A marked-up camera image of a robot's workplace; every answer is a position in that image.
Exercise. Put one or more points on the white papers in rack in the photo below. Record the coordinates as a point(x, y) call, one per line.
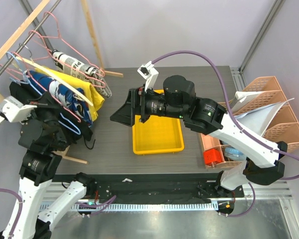
point(256, 109)

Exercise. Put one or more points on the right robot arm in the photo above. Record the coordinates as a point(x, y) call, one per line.
point(202, 115)

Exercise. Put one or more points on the yellow plastic tray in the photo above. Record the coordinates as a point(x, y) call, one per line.
point(157, 135)

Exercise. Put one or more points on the wooden clothes rack frame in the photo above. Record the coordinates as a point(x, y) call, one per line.
point(31, 17)

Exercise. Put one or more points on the pink wire hanger with newsprint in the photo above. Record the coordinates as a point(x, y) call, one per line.
point(72, 51)

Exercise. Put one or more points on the blue white patterned garment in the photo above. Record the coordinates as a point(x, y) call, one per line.
point(65, 96)

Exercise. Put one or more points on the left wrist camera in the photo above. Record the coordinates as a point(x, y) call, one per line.
point(12, 110)

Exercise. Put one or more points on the light blue headphones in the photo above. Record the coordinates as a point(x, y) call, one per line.
point(234, 154)

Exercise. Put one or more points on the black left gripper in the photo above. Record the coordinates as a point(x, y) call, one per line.
point(42, 104)

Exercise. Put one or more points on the newspaper print trousers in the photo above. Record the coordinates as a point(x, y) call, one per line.
point(78, 69)

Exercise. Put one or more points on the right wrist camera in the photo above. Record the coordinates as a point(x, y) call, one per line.
point(149, 73)

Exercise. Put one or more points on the peach compartment desk organizer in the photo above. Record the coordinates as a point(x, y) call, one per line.
point(209, 142)

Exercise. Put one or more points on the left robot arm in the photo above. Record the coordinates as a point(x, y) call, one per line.
point(36, 174)

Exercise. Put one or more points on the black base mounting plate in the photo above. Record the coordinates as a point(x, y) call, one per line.
point(159, 189)

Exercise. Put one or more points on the yellow garment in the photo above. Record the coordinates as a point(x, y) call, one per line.
point(86, 89)

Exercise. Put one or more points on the cream plastic hanger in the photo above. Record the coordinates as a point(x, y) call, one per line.
point(57, 78)

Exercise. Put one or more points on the black trousers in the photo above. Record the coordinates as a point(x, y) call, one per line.
point(50, 127)

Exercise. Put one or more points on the orange cube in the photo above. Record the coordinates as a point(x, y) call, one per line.
point(212, 157)

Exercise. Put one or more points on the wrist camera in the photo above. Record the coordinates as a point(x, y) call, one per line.
point(12, 110)
point(149, 73)

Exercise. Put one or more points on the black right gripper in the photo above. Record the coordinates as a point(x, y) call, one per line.
point(126, 114)

